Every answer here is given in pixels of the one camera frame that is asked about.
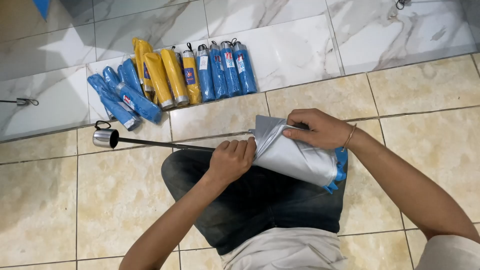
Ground row of sleeved folded umbrellas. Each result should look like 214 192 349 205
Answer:
87 37 259 132

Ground thin gold bracelet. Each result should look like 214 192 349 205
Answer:
341 123 357 153

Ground grey metal rod with loop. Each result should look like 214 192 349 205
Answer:
0 98 40 107

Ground silver and blue folding umbrella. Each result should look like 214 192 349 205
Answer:
92 115 349 194

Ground person's dark jeans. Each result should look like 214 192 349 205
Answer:
161 149 348 256

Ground person's right hand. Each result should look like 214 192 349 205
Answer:
282 108 354 151

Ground blue plastic sheet corner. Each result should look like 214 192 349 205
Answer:
32 0 51 21

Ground person's left hand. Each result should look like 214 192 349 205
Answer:
205 137 258 187

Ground person's white shirt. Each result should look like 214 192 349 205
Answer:
220 226 480 270

